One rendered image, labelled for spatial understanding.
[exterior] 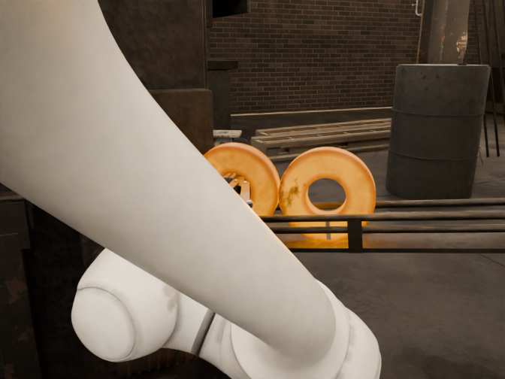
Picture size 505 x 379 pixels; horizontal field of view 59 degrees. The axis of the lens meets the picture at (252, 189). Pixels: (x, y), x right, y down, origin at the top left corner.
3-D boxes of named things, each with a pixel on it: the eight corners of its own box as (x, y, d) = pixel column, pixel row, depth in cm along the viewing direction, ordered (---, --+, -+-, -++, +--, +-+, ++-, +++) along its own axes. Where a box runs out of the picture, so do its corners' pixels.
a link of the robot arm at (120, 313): (122, 266, 54) (220, 312, 53) (37, 350, 40) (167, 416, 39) (144, 191, 50) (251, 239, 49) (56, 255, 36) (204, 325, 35)
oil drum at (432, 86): (367, 185, 337) (377, 62, 311) (430, 177, 358) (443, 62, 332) (423, 209, 284) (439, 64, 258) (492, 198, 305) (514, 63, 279)
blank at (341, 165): (276, 150, 74) (273, 153, 71) (373, 142, 70) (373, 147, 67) (285, 236, 78) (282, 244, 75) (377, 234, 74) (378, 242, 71)
